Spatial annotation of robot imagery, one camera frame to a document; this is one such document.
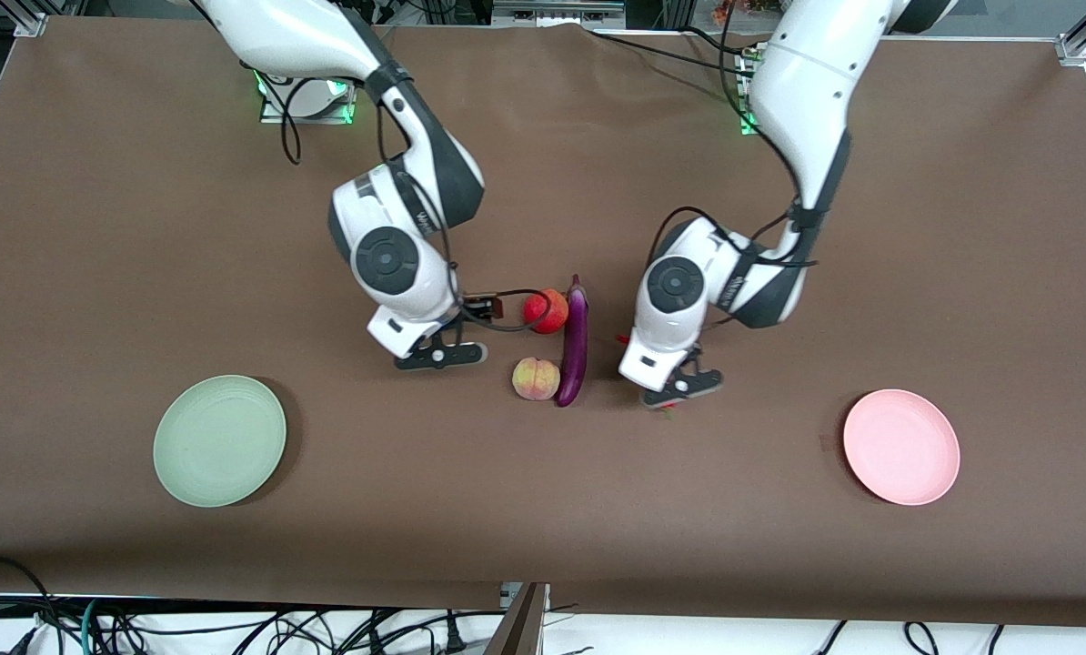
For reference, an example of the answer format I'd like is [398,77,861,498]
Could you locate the long purple eggplant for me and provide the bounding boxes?
[555,275,590,408]

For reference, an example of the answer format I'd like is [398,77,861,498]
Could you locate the red apple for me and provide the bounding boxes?
[523,289,569,335]

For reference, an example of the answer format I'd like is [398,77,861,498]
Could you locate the yellow pink peach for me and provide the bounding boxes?
[512,357,561,402]

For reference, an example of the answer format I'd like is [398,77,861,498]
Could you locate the pale green round plate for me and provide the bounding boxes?
[153,375,287,509]

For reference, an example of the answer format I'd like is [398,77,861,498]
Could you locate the pink round plate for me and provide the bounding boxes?
[842,389,961,507]

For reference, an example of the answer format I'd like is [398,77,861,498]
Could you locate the brown table cover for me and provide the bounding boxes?
[0,14,1086,629]

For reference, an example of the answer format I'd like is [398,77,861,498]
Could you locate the brown wooden divider board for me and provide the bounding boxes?
[484,582,549,655]

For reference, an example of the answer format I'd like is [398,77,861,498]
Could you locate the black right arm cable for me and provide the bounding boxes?
[375,82,530,334]

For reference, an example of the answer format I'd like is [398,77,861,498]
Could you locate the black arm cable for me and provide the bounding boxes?
[648,196,821,274]
[375,82,530,334]

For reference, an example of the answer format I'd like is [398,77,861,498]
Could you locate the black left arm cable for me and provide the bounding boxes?
[648,196,821,274]

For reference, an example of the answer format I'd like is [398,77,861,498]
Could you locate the black base cable loop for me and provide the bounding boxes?
[254,62,304,166]

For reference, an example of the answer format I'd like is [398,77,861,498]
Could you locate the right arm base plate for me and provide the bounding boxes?
[256,76,359,126]

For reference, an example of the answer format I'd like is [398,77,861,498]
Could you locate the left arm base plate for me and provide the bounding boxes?
[734,41,764,137]

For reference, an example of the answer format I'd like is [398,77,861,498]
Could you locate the black cable across table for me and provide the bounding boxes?
[587,25,751,78]

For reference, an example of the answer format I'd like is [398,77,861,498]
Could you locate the tangled black floor cables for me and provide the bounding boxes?
[97,605,508,655]

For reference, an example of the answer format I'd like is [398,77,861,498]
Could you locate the black floor cable loop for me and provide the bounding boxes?
[0,553,64,655]

